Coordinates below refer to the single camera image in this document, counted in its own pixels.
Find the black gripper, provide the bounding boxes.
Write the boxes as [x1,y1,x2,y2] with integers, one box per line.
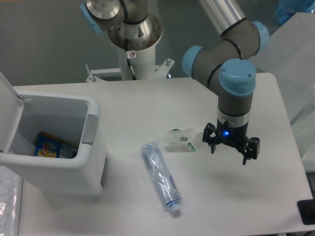
[202,120,260,165]

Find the white plastic wrapper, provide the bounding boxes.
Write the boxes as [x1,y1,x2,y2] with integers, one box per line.
[162,128,202,152]

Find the clear plastic water bottle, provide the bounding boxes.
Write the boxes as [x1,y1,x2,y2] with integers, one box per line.
[140,142,182,217]

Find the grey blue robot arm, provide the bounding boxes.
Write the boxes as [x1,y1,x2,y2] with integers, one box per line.
[80,0,269,161]

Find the white trash can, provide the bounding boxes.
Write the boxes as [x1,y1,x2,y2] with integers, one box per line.
[0,76,107,196]

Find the black device at edge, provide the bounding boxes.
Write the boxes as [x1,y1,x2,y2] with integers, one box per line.
[297,199,315,225]

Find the translucent plastic box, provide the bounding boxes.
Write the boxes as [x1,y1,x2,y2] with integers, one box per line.
[250,13,315,173]

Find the blue water jug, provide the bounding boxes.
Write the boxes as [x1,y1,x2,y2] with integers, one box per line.
[275,0,315,25]

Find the silver foil wrapper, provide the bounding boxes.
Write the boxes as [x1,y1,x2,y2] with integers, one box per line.
[59,144,77,159]

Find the blue orange snack packet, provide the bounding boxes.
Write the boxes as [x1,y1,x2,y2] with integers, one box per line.
[34,131,63,158]

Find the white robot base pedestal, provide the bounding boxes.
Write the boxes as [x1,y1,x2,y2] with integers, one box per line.
[86,46,175,83]

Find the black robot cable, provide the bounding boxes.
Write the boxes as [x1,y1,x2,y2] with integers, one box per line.
[125,38,137,81]

